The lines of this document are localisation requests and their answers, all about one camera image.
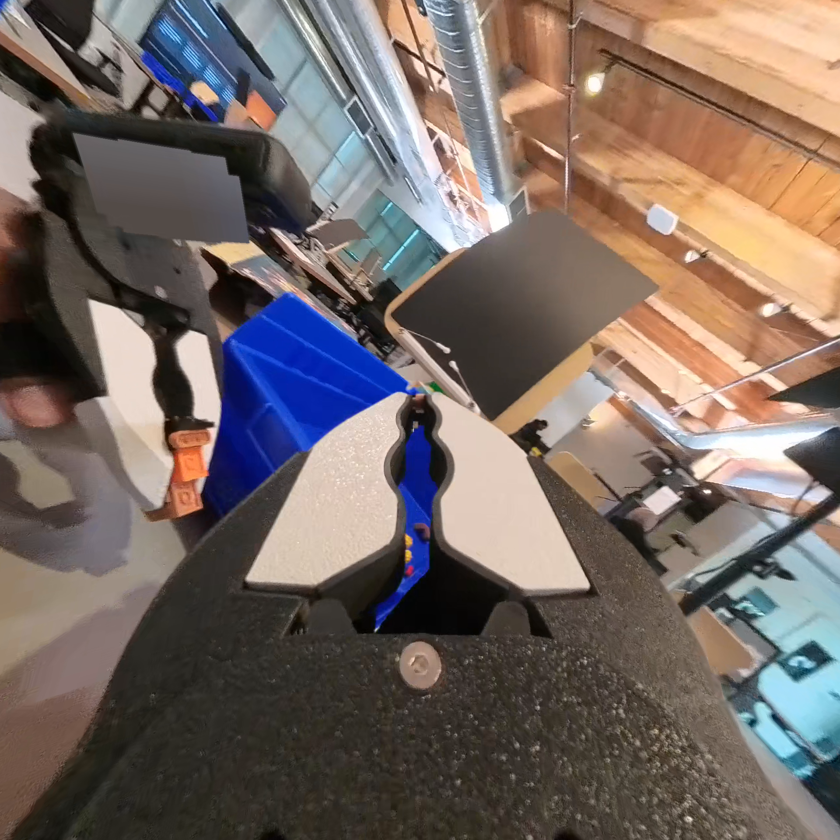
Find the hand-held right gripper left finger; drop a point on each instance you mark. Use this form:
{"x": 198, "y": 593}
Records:
{"x": 328, "y": 512}

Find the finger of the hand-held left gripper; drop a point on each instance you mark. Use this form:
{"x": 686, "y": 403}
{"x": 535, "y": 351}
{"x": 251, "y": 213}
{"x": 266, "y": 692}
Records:
{"x": 172, "y": 380}

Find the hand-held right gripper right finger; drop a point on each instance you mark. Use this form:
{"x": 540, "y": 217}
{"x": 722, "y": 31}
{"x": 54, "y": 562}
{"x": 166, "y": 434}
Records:
{"x": 505, "y": 518}

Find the orange and brown brick assembly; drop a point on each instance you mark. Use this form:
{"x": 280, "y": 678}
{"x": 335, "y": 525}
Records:
{"x": 189, "y": 463}

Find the pile of toy bricks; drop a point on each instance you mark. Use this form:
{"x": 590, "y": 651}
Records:
{"x": 408, "y": 544}

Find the blue plastic bin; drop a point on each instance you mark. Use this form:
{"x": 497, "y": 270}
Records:
{"x": 289, "y": 394}

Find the black wood-edged divider panel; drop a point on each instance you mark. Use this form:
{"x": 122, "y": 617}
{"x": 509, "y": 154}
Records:
{"x": 525, "y": 302}

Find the black tripod stand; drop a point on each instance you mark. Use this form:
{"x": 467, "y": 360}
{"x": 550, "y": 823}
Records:
{"x": 754, "y": 561}

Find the white ceiling access point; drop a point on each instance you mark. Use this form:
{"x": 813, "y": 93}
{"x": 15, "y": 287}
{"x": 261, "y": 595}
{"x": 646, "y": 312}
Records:
{"x": 661, "y": 218}

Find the silver ventilation duct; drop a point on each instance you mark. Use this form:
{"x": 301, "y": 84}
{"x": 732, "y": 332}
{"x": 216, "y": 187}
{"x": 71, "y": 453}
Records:
{"x": 472, "y": 98}

